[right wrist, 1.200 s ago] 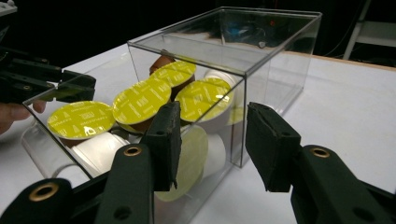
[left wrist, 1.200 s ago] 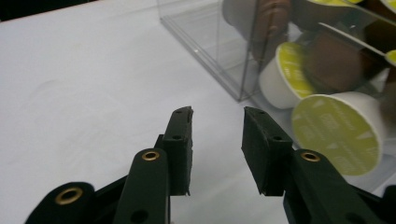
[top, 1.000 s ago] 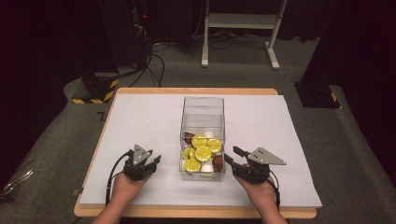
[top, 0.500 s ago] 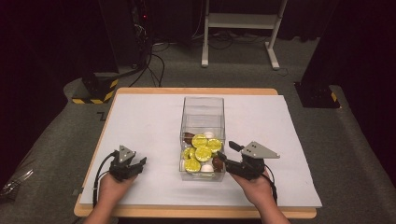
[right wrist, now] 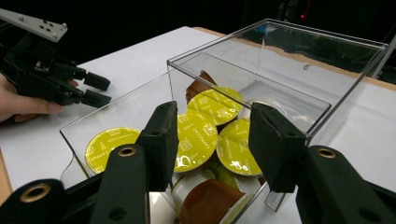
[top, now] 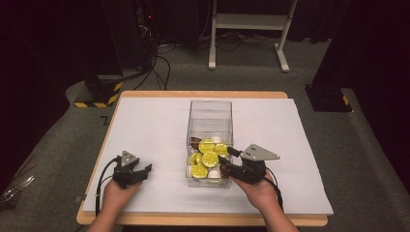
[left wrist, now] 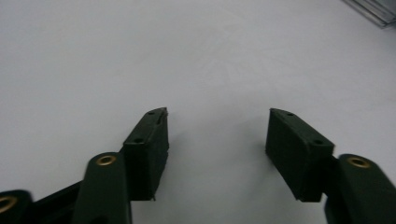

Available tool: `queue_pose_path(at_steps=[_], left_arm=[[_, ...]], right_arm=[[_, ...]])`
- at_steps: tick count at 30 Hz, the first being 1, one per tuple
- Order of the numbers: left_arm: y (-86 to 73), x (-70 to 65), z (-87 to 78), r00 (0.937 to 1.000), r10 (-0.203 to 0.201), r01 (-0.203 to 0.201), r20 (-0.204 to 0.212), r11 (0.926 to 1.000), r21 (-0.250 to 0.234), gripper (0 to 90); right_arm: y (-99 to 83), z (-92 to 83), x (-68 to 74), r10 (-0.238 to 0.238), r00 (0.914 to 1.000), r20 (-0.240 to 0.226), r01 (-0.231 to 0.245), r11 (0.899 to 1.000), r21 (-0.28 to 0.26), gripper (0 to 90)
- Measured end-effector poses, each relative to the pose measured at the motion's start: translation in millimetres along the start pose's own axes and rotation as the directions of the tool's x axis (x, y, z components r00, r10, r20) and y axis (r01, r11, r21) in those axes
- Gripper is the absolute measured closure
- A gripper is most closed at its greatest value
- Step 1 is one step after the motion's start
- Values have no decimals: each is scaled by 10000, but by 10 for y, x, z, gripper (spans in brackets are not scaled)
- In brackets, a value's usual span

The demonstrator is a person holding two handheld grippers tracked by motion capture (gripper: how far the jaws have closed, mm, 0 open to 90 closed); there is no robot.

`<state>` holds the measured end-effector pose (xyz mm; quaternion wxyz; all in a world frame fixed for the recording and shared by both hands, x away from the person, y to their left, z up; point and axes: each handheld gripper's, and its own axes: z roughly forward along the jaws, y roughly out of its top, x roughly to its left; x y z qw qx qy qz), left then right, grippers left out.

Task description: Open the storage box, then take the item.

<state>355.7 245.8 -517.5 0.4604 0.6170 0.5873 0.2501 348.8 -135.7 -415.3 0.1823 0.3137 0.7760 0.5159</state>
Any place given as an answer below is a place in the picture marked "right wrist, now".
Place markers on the wooden table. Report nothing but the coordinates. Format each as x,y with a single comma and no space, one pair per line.
4,180

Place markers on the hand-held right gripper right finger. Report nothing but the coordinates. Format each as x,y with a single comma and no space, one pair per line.
280,155

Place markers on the white metal stand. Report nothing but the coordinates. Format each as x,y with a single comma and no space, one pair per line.
386,53

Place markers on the clear plastic box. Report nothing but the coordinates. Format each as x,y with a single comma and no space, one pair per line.
280,71

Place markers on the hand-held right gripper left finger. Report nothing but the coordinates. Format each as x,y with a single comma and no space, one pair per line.
155,155

